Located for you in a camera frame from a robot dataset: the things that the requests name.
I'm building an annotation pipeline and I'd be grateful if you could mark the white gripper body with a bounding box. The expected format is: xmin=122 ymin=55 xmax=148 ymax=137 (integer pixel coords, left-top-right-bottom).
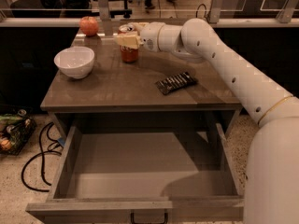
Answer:
xmin=140 ymin=22 xmax=164 ymax=51

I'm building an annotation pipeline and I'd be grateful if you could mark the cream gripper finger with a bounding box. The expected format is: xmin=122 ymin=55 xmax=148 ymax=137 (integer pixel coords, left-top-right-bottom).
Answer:
xmin=114 ymin=31 xmax=143 ymax=49
xmin=129 ymin=22 xmax=148 ymax=32

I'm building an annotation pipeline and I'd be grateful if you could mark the red coke can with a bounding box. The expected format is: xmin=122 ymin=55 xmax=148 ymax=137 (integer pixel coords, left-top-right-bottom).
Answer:
xmin=118 ymin=24 xmax=138 ymax=63

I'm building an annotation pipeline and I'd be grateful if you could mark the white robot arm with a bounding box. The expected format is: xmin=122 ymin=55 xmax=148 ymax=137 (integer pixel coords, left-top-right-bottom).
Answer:
xmin=114 ymin=19 xmax=299 ymax=224

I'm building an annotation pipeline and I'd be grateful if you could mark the grey cabinet with glossy top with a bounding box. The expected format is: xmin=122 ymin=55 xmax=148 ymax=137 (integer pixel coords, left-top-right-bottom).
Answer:
xmin=41 ymin=33 xmax=242 ymax=135

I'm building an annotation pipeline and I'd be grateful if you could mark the open grey top drawer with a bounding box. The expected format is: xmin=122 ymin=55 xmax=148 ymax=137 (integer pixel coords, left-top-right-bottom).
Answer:
xmin=26 ymin=127 xmax=243 ymax=224

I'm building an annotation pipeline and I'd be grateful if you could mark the red apple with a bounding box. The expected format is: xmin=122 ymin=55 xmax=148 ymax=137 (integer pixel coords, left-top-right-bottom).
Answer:
xmin=79 ymin=16 xmax=99 ymax=36

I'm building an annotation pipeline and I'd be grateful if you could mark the dark chocolate bar wrapper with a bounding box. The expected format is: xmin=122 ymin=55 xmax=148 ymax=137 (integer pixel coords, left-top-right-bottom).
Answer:
xmin=155 ymin=72 xmax=198 ymax=95

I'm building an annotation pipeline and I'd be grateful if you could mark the white ceramic bowl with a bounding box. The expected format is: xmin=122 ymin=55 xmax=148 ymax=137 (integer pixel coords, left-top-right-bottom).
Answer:
xmin=54 ymin=46 xmax=95 ymax=79

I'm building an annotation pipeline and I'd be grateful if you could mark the black floor cable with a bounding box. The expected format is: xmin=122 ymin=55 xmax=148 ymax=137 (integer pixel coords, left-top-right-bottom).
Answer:
xmin=21 ymin=121 xmax=64 ymax=193

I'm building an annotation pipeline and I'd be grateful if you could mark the black wire basket with items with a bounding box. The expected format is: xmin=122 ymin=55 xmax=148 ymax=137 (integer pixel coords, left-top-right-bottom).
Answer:
xmin=0 ymin=109 xmax=36 ymax=155

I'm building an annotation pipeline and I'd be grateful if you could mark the black drawer handle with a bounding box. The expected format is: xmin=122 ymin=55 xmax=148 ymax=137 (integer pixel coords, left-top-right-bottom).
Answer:
xmin=130 ymin=212 xmax=168 ymax=224

